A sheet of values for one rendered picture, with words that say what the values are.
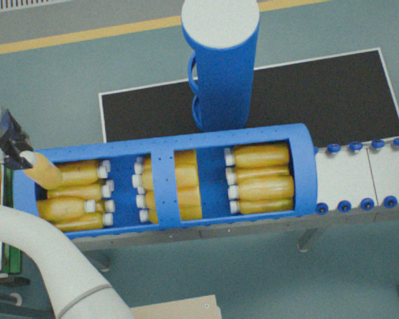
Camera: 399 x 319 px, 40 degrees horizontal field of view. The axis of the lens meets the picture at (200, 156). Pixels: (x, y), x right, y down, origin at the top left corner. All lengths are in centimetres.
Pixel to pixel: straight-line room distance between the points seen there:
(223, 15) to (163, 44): 119
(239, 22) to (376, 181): 73
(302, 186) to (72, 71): 190
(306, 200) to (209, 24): 75
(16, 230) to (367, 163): 131
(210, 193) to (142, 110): 110
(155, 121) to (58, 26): 91
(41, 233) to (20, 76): 237
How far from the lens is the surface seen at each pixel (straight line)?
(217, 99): 234
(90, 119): 305
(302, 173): 159
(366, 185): 194
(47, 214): 173
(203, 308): 168
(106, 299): 89
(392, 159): 199
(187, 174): 163
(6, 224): 98
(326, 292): 279
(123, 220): 182
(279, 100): 286
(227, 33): 199
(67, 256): 93
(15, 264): 198
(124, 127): 283
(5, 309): 224
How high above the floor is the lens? 273
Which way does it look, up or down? 71 degrees down
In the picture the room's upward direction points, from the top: 7 degrees counter-clockwise
